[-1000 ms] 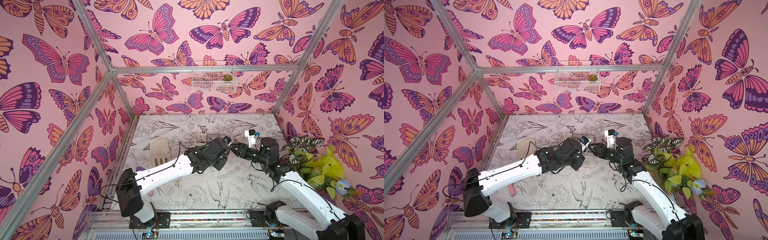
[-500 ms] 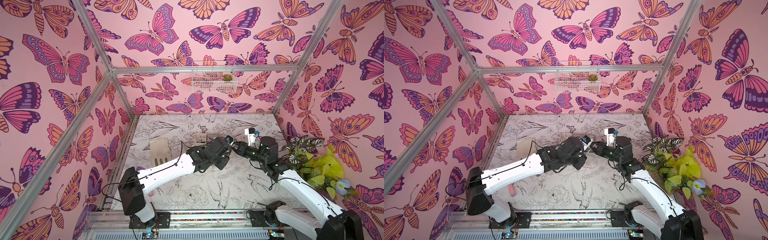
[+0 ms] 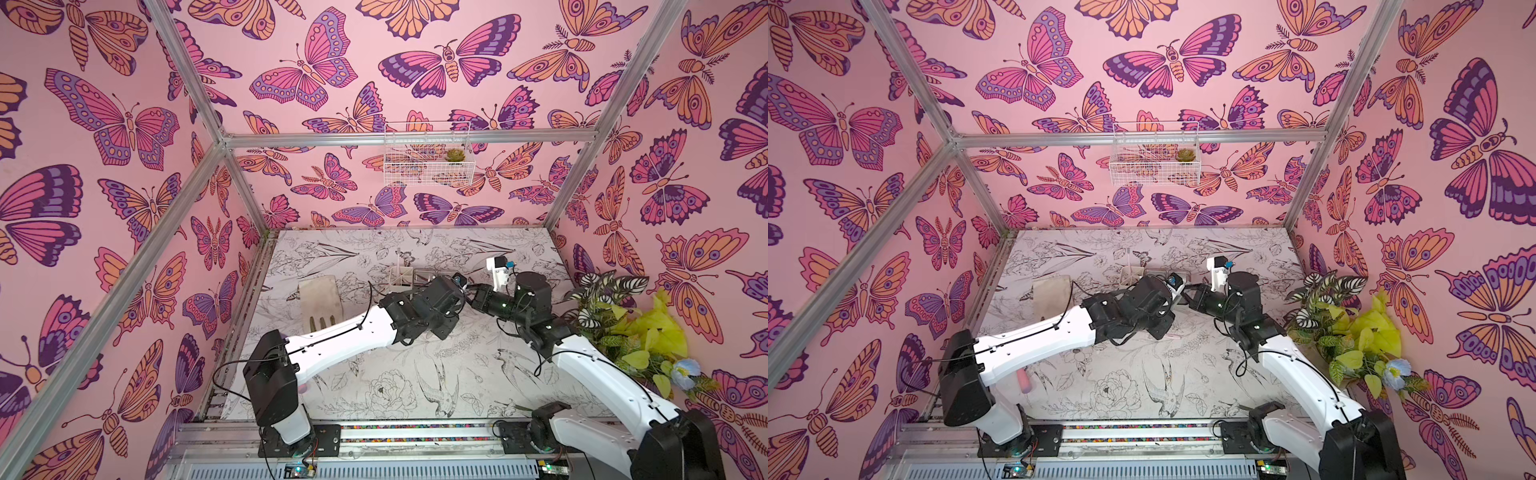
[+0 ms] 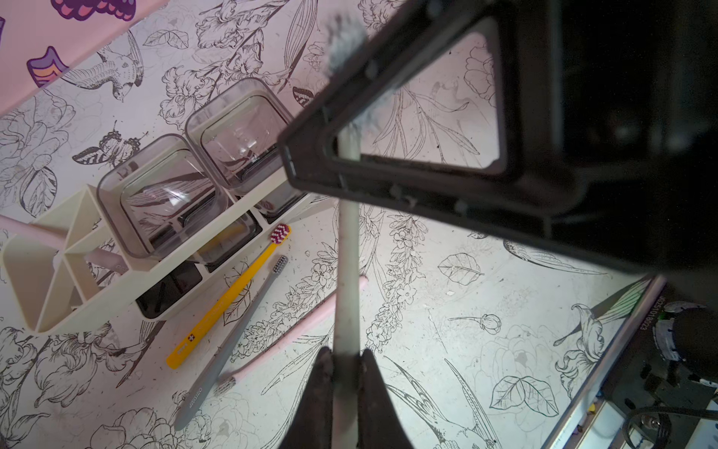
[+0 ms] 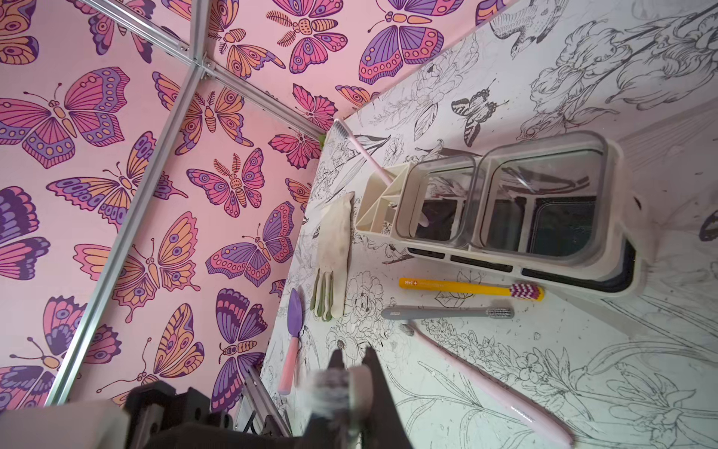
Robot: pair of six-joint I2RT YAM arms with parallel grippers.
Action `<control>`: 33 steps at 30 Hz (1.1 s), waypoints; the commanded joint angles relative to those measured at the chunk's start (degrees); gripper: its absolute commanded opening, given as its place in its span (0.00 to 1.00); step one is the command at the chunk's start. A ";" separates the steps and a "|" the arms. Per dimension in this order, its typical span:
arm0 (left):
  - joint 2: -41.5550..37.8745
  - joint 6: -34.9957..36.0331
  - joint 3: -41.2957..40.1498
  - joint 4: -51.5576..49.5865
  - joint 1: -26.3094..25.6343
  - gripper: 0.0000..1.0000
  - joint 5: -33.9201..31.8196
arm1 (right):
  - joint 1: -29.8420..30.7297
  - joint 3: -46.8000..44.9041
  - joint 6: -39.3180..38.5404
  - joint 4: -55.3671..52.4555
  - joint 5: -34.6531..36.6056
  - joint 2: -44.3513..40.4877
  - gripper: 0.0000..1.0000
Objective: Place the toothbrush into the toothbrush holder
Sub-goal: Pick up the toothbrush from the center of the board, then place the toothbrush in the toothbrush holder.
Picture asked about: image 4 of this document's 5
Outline smoky clear cup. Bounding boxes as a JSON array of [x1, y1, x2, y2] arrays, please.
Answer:
[[96, 134, 230, 260], [185, 78, 293, 198]]

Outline smoky clear cup left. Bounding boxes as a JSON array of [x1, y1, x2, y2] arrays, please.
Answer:
[[96, 134, 230, 260]]

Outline pink toothbrush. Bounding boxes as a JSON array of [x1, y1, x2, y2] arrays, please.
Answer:
[[1, 215, 128, 274], [213, 291, 337, 397]]

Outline white toothbrush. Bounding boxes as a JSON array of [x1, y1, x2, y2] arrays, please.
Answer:
[[327, 13, 366, 448]]

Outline smoky clear cup right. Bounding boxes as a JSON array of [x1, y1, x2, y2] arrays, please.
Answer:
[[185, 78, 293, 198]]

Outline yellow toothbrush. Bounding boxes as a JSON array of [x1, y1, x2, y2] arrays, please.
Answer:
[[166, 224, 292, 370]]

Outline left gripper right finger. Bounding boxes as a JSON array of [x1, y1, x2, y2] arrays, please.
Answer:
[[358, 349, 413, 449]]

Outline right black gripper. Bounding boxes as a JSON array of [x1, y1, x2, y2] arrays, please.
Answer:
[[510, 1, 717, 307]]

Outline grey toothbrush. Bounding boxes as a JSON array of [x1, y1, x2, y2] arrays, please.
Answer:
[[174, 256, 289, 431]]

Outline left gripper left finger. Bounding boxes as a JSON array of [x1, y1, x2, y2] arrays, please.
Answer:
[[279, 347, 334, 449]]

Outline cream toothbrush holder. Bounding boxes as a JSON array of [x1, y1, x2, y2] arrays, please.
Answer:
[[0, 77, 338, 336]]

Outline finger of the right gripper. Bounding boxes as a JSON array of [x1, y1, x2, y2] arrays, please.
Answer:
[[278, 1, 567, 224]]

